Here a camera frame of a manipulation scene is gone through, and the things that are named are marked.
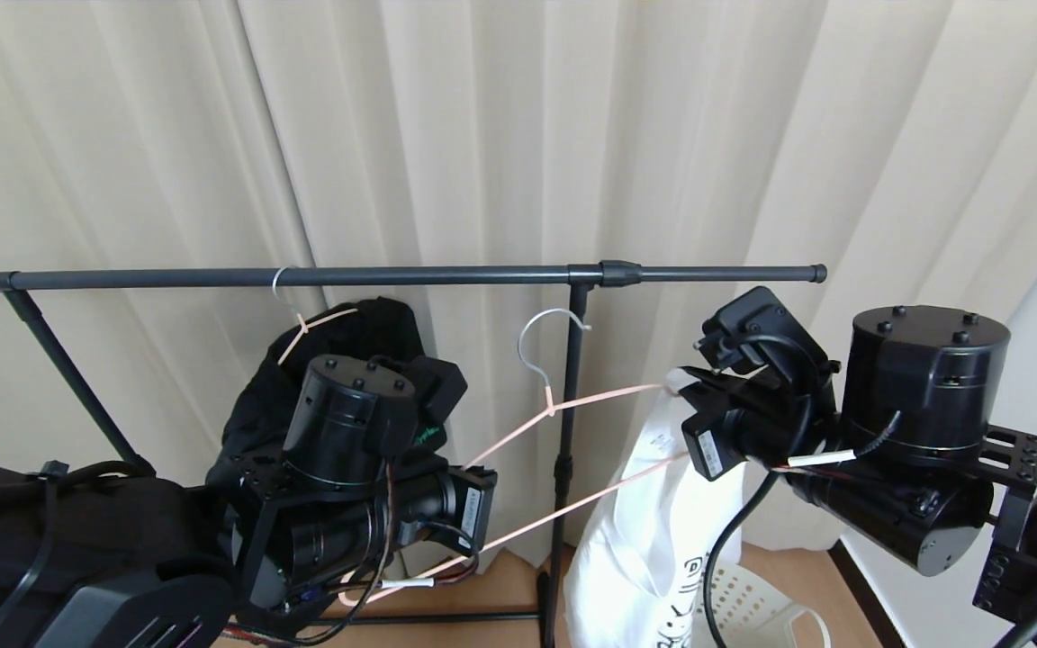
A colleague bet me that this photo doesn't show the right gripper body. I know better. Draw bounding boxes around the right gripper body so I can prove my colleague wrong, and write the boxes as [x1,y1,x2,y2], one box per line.
[682,396,992,577]

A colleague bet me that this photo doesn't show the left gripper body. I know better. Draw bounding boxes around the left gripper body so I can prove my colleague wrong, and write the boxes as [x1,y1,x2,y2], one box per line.
[289,468,499,586]

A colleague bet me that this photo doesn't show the black drawstring shorts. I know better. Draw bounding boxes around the black drawstring shorts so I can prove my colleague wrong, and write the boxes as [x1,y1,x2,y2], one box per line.
[206,297,449,631]

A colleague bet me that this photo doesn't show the pink clothes hanger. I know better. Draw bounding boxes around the pink clothes hanger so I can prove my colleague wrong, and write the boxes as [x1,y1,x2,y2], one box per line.
[337,308,695,606]
[271,267,360,366]

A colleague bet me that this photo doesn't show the white garment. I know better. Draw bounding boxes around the white garment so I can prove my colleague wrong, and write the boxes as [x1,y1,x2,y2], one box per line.
[564,369,749,648]

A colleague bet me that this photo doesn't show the white laundry basket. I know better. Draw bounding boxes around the white laundry basket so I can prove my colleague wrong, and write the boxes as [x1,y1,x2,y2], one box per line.
[706,562,833,648]

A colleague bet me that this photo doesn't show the black clothes rack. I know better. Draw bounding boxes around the black clothes rack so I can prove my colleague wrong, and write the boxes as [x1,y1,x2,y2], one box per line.
[0,261,828,648]

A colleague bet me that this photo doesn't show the white curtain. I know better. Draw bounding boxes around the white curtain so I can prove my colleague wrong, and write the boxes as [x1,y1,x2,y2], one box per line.
[0,0,1037,577]

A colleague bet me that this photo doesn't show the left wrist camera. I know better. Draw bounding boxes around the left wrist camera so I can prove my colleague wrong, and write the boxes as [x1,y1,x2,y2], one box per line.
[383,354,470,431]

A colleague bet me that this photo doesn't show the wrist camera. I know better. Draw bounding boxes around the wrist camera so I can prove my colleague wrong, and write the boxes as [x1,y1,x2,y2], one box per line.
[383,354,470,431]
[694,286,836,390]

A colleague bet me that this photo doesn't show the black cable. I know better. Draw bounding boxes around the black cable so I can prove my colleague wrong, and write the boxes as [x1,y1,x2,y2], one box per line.
[703,335,824,648]

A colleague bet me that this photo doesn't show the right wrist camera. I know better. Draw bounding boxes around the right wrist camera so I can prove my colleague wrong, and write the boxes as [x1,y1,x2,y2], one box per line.
[694,286,836,390]

